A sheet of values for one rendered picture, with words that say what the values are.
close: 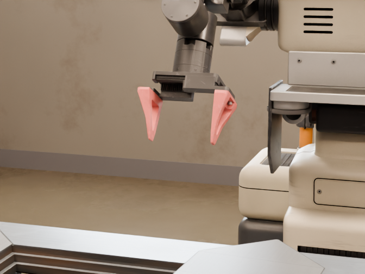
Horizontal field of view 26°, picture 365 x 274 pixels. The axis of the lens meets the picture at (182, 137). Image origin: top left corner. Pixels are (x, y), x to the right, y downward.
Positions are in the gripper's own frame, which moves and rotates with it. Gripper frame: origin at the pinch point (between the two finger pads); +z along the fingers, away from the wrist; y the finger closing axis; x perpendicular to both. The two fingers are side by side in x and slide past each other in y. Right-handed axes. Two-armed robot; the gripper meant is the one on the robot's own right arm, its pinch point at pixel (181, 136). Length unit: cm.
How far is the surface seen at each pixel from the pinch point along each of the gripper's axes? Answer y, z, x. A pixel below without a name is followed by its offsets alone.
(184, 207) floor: -88, -38, 296
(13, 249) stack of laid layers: -21.5, 19.8, -5.0
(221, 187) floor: -80, -59, 336
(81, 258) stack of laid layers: -10.6, 20.0, -4.8
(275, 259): 16.1, 16.6, -0.6
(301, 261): 19.7, 16.6, -0.6
